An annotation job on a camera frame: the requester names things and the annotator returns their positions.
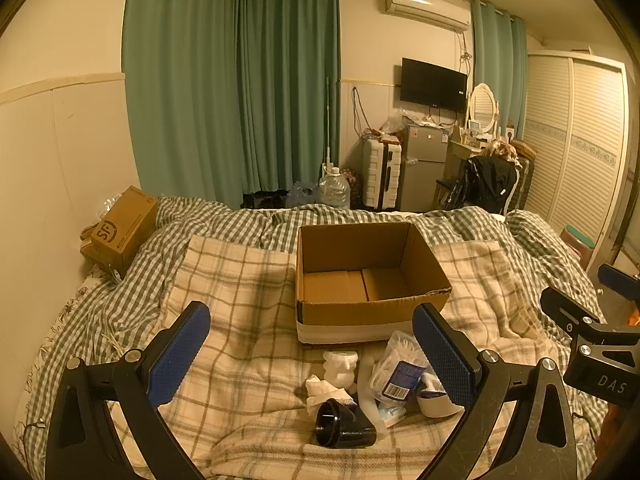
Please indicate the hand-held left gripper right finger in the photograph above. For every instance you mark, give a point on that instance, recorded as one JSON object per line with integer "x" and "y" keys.
{"x": 442, "y": 355}

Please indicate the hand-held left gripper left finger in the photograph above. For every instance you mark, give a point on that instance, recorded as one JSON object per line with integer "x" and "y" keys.
{"x": 179, "y": 352}

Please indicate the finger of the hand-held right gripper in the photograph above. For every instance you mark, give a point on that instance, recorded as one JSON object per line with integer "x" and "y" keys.
{"x": 616, "y": 276}
{"x": 562, "y": 305}

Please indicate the roll of white tape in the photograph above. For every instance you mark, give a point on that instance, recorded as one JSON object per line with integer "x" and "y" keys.
{"x": 436, "y": 402}

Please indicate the clear bag of floss picks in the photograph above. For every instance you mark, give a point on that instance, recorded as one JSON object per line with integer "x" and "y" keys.
{"x": 397, "y": 372}

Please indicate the clear plastic packet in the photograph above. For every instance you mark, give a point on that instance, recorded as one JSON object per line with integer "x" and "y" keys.
{"x": 391, "y": 412}

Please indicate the small white bottle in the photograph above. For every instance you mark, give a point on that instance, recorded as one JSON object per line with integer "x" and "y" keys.
{"x": 341, "y": 367}

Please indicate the black plastic cup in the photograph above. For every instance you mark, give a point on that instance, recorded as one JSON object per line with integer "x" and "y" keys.
{"x": 345, "y": 427}

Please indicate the white tissue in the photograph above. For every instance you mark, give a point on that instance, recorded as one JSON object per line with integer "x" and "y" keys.
{"x": 322, "y": 390}

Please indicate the teal topped stool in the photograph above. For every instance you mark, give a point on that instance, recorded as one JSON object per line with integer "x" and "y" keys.
{"x": 577, "y": 242}

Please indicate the beige plaid blanket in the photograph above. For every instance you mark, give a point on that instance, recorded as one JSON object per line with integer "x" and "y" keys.
{"x": 250, "y": 310}

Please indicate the closed printed cardboard box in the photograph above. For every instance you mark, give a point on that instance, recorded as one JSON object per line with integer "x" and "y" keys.
{"x": 122, "y": 232}

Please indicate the white louvred wardrobe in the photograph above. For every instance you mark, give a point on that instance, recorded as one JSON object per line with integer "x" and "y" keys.
{"x": 575, "y": 145}

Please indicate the black jacket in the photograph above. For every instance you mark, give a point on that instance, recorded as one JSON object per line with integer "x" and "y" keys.
{"x": 487, "y": 182}

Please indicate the grey small fridge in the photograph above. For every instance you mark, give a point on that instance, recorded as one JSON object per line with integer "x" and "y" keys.
{"x": 425, "y": 170}

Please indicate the white suitcase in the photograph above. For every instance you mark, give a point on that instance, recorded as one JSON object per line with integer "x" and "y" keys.
{"x": 381, "y": 175}

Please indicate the clear water jug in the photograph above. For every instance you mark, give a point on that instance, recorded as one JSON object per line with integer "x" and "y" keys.
{"x": 334, "y": 190}

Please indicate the pile of clear plastic bottles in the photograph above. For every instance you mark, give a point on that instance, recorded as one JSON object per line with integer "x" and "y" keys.
{"x": 302, "y": 194}

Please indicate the white oval mirror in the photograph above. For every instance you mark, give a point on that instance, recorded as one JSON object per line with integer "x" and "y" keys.
{"x": 484, "y": 107}

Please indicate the clear plastic bag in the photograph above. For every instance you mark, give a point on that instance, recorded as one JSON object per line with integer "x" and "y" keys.
{"x": 397, "y": 122}

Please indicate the narrow green curtain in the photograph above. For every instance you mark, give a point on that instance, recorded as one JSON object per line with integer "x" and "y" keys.
{"x": 497, "y": 70}

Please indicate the thin white pole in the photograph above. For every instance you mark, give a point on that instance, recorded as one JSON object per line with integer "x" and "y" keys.
{"x": 328, "y": 125}

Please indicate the wide green curtain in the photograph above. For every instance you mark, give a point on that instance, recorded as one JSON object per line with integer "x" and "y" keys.
{"x": 180, "y": 85}
{"x": 287, "y": 80}

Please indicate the white air conditioner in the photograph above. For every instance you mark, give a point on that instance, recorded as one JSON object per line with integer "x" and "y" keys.
{"x": 427, "y": 7}

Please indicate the black wall television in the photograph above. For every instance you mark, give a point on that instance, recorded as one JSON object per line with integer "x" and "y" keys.
{"x": 432, "y": 85}

